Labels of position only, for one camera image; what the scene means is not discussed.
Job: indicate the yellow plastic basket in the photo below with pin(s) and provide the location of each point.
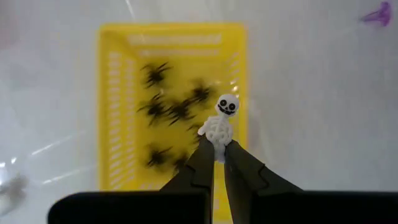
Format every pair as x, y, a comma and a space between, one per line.
118, 124

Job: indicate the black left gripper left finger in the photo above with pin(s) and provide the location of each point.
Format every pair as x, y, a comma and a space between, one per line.
186, 199

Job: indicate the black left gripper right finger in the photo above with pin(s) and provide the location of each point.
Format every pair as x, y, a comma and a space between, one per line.
248, 193

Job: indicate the purple plastic toy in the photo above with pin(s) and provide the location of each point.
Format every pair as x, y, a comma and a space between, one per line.
381, 15

